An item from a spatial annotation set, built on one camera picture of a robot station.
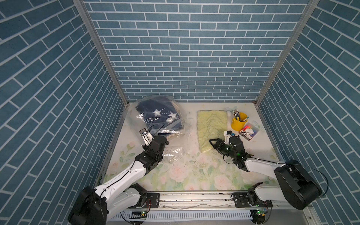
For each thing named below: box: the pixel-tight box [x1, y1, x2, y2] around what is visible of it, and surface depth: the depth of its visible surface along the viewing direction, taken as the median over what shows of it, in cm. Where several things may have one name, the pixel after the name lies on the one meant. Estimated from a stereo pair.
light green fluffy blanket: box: [196, 109, 228, 153], surface depth 104 cm
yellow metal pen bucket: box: [230, 112, 248, 132], surface depth 101 cm
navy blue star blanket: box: [135, 97, 185, 135], surface depth 101 cm
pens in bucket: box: [232, 109, 247, 122], surface depth 95 cm
